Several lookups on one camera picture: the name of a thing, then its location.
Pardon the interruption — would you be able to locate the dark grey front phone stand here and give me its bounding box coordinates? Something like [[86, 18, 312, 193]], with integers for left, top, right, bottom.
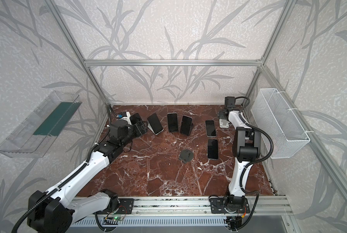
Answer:
[[179, 149, 194, 164]]

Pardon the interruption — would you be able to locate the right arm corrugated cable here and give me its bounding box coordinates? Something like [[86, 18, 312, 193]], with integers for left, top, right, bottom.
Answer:
[[234, 96, 274, 231]]

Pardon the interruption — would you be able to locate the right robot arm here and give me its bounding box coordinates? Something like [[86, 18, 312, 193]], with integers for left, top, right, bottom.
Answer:
[[216, 109, 261, 215]]

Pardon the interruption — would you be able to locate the white wire mesh basket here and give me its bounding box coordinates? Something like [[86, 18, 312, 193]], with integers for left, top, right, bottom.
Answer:
[[251, 88, 310, 159]]

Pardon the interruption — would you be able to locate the black phone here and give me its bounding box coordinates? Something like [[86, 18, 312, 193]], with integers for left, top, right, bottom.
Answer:
[[130, 113, 142, 125], [207, 139, 219, 160], [147, 113, 164, 135]]

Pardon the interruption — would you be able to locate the phone in grey-blue case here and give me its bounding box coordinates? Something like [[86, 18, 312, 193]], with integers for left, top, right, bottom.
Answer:
[[167, 113, 178, 133]]

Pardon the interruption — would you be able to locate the white-edged phone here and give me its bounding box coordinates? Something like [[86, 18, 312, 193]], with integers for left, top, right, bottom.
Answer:
[[205, 120, 217, 137]]

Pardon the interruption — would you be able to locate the phone in purple case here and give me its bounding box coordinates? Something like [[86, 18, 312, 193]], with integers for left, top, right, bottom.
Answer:
[[180, 116, 193, 136]]

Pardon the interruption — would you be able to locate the clear plastic wall tray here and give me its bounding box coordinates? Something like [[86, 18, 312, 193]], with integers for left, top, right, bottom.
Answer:
[[0, 91, 82, 158]]

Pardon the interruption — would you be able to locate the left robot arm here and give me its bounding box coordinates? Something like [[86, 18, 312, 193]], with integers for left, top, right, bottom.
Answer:
[[12, 119, 148, 233]]

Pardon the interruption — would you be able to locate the white front phone stand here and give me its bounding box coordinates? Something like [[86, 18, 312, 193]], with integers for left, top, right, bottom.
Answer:
[[219, 119, 229, 129]]

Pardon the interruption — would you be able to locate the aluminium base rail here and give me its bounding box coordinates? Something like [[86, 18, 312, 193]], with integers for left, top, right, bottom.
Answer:
[[61, 193, 293, 216]]

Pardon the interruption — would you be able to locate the green circuit board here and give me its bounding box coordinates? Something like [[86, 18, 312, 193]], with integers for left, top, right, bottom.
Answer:
[[104, 216, 125, 225]]

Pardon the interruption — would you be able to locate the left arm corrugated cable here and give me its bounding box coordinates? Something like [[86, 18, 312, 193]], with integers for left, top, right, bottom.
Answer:
[[11, 104, 119, 233]]

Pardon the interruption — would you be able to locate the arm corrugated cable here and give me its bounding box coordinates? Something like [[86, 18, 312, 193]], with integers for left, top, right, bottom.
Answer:
[[234, 96, 274, 231], [11, 104, 119, 233]]

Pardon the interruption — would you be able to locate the white metal phone stand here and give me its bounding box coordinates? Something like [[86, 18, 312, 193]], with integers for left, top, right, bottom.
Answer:
[[147, 123, 164, 136]]

